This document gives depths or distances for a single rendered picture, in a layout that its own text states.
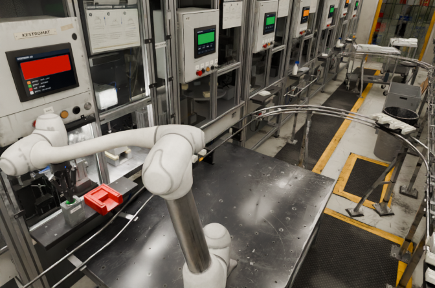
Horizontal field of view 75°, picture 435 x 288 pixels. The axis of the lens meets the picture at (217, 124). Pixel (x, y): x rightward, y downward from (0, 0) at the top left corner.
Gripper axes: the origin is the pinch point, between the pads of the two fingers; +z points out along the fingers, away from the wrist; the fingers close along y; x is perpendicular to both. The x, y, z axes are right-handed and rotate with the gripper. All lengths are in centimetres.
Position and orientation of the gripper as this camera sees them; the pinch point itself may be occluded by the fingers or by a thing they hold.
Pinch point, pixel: (68, 195)
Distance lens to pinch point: 153.7
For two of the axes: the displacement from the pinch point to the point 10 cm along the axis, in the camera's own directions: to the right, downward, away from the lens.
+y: -5.6, 3.6, -7.4
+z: -0.2, 8.9, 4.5
